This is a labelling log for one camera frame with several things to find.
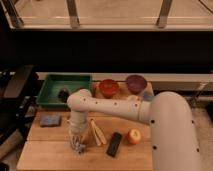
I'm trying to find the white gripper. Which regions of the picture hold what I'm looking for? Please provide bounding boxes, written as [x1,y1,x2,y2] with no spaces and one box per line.
[68,120,88,148]

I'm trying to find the green plastic tray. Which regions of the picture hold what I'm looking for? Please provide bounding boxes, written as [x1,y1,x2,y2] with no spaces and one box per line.
[37,74,92,109]

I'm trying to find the blue sponge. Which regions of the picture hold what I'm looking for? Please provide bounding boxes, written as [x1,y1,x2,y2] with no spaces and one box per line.
[40,115,61,127]

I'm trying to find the blue grey towel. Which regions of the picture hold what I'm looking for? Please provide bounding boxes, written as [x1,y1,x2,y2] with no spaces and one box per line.
[72,142,85,154]

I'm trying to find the dark grapes bunch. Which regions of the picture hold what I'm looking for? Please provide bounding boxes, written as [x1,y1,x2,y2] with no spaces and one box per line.
[57,88,71,103]

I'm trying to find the black chair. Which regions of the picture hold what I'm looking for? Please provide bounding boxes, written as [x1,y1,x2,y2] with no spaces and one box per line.
[0,64,40,161]

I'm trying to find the wooden tongs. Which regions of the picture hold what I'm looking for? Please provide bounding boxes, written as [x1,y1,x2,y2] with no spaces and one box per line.
[90,119,107,146]

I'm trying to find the red bowl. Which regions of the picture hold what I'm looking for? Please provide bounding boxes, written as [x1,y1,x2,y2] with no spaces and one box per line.
[99,79,119,98]

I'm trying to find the light blue cup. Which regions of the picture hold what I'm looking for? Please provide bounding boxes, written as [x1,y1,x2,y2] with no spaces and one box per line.
[142,91,154,101]

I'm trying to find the red yellow apple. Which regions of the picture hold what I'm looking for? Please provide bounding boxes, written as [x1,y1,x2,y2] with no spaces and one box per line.
[127,129,142,145]

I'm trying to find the black rectangular remote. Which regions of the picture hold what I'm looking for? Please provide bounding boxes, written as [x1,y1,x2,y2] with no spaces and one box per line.
[106,132,122,157]

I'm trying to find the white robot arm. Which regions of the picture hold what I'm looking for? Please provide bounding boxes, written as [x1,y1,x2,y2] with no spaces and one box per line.
[67,89,202,171]

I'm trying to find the purple bowl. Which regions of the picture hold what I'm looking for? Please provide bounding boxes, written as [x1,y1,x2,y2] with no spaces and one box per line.
[126,75,147,94]

